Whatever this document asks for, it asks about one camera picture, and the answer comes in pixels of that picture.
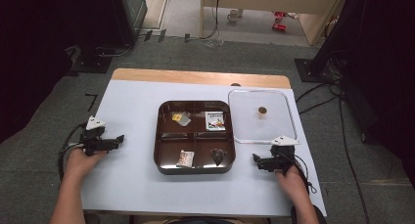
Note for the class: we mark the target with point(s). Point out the red and white packet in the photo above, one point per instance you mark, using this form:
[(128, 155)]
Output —
[(185, 158)]

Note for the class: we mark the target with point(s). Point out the small yellow packet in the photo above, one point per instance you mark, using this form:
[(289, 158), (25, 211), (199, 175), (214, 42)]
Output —
[(176, 117)]

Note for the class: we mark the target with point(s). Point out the white picture snack packet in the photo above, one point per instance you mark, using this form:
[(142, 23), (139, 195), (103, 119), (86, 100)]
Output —
[(215, 121)]

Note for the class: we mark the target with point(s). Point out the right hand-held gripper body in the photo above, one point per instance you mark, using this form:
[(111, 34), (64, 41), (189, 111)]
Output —
[(277, 158)]

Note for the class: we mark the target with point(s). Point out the transparent tray lid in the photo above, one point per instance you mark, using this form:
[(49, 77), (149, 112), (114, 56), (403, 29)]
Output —
[(248, 126)]

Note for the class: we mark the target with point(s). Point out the black stand base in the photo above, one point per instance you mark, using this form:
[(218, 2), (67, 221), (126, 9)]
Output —
[(310, 70), (93, 62)]

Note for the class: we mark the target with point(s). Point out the brown compartment tray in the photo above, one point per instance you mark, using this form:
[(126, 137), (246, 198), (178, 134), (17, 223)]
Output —
[(169, 145)]

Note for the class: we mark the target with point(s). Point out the dark cabinet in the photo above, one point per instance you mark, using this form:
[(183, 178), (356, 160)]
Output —
[(133, 12)]

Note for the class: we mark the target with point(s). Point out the red tool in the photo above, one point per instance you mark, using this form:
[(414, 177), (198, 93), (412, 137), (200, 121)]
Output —
[(279, 27), (279, 14)]

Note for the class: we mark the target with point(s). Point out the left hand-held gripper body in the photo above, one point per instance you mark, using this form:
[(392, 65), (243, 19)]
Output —
[(94, 142)]

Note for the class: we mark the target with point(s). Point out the white mug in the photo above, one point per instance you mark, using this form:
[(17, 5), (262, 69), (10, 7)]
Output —
[(233, 16)]

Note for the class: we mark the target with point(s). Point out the person's left hand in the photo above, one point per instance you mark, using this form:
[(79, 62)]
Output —
[(81, 163)]

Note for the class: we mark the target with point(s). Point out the person's right hand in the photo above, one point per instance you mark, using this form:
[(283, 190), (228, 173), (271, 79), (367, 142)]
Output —
[(292, 183)]

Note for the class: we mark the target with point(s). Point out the white table sheet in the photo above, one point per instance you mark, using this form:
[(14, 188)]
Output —
[(130, 178)]

